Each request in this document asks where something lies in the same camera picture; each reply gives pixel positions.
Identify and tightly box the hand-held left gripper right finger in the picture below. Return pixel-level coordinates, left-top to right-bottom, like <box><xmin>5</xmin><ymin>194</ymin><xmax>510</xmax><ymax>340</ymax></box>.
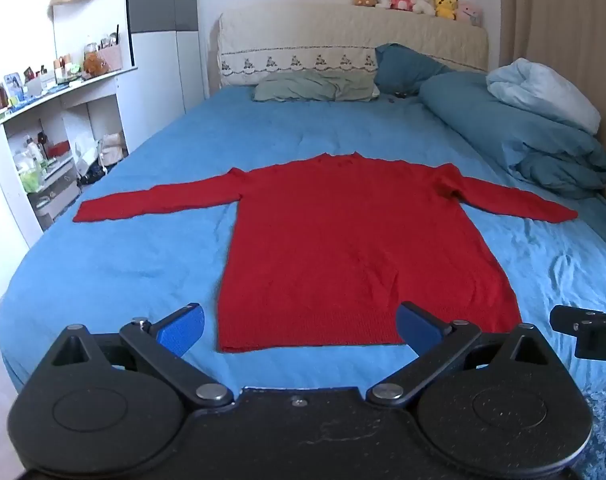
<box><xmin>366</xmin><ymin>302</ymin><xmax>554</xmax><ymax>407</ymax></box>

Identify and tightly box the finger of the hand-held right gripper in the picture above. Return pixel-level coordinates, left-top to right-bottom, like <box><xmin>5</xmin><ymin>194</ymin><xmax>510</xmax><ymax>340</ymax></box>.
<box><xmin>550</xmin><ymin>304</ymin><xmax>606</xmax><ymax>334</ymax></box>

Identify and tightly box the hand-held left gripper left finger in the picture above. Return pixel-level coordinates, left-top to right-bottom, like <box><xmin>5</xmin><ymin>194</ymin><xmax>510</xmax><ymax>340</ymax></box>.
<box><xmin>50</xmin><ymin>303</ymin><xmax>234</xmax><ymax>408</ymax></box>

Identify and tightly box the red knit sweater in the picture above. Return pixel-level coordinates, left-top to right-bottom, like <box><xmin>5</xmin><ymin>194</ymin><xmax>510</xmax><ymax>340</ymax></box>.
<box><xmin>72</xmin><ymin>152</ymin><xmax>580</xmax><ymax>354</ymax></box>

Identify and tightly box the blue shaggy rug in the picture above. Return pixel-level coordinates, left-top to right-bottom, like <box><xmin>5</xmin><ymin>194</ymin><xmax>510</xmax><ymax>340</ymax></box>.
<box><xmin>577</xmin><ymin>389</ymin><xmax>606</xmax><ymax>480</ymax></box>

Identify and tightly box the white bag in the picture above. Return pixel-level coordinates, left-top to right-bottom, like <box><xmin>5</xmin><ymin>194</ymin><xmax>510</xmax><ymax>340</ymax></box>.
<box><xmin>98</xmin><ymin>132</ymin><xmax>129</xmax><ymax>166</ymax></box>

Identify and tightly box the teal duvet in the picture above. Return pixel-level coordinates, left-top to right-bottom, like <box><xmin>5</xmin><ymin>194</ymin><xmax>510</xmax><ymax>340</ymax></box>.
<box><xmin>417</xmin><ymin>72</ymin><xmax>606</xmax><ymax>200</ymax></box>

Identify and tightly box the blue bed sheet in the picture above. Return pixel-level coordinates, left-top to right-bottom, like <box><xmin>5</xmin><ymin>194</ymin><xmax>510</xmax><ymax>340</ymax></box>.
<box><xmin>0</xmin><ymin>84</ymin><xmax>606</xmax><ymax>396</ymax></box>

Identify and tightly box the light blue blanket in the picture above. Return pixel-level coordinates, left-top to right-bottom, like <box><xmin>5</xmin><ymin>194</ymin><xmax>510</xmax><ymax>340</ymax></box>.
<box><xmin>486</xmin><ymin>57</ymin><xmax>603</xmax><ymax>135</ymax></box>

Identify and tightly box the white shelf unit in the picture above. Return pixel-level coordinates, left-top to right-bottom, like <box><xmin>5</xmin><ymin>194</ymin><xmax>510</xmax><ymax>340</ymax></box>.
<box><xmin>0</xmin><ymin>64</ymin><xmax>140</xmax><ymax>249</ymax></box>

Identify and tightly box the teal pillow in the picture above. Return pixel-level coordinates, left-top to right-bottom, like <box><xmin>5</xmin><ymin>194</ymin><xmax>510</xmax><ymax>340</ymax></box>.
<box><xmin>374</xmin><ymin>43</ymin><xmax>455</xmax><ymax>99</ymax></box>

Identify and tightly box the green pillow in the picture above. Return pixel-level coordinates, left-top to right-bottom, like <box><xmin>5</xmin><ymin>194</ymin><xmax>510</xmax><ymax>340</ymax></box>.
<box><xmin>253</xmin><ymin>69</ymin><xmax>380</xmax><ymax>104</ymax></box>

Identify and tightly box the white wardrobe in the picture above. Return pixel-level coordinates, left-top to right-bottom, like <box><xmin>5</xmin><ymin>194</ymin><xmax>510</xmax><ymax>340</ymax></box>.
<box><xmin>125</xmin><ymin>0</ymin><xmax>207</xmax><ymax>157</ymax></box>

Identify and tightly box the brown plush toy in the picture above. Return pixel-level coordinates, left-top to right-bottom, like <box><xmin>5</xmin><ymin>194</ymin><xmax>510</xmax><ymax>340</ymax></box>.
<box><xmin>82</xmin><ymin>52</ymin><xmax>110</xmax><ymax>80</ymax></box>

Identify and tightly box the pink storage box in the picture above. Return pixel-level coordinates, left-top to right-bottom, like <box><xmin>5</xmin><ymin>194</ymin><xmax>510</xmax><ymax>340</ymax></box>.
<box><xmin>98</xmin><ymin>42</ymin><xmax>123</xmax><ymax>72</ymax></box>

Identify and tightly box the cream embroidered headboard cover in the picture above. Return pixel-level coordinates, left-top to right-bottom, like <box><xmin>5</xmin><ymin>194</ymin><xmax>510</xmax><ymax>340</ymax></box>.
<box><xmin>217</xmin><ymin>2</ymin><xmax>490</xmax><ymax>87</ymax></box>

